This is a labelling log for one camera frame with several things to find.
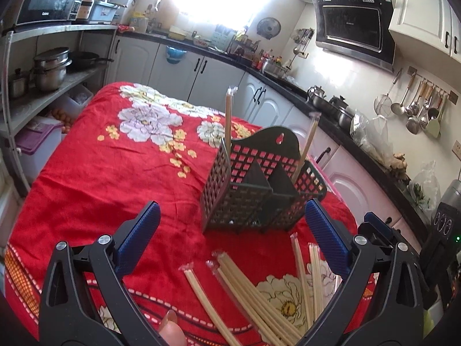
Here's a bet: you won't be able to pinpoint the bundle of chopsticks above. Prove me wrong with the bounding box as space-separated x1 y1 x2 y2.
207 251 311 345

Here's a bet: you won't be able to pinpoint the chopstick pair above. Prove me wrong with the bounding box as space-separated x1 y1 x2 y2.
179 264 241 346

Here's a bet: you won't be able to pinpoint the right hand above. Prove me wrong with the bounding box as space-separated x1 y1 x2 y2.
159 310 187 346

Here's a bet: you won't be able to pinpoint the plastic bag on counter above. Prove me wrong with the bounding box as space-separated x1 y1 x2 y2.
350 110 394 166

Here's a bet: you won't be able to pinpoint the black plastic utensil basket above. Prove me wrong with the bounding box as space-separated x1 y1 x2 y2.
201 127 327 232

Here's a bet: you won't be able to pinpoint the steel pot on counter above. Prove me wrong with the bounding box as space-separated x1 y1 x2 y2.
307 86 355 133

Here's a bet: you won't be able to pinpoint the hanging ladles and spatulas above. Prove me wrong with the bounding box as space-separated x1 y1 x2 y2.
390 66 460 139

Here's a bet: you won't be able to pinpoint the purple lid storage box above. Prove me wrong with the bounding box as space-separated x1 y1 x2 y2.
15 116 63 184

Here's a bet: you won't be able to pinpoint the black range hood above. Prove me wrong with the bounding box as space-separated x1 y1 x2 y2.
312 0 395 73

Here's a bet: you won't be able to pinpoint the stacked steel pots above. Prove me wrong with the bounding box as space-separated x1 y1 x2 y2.
33 47 72 92

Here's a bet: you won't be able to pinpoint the black frying pan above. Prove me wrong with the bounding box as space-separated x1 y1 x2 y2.
69 52 114 71

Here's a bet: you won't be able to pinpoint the blue hanging basin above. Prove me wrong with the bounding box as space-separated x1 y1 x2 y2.
166 46 187 65

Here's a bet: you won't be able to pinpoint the wire strainer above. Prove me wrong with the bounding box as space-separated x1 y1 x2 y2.
373 69 403 118

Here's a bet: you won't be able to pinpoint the wall fan vent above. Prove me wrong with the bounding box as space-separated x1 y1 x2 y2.
256 17 282 40

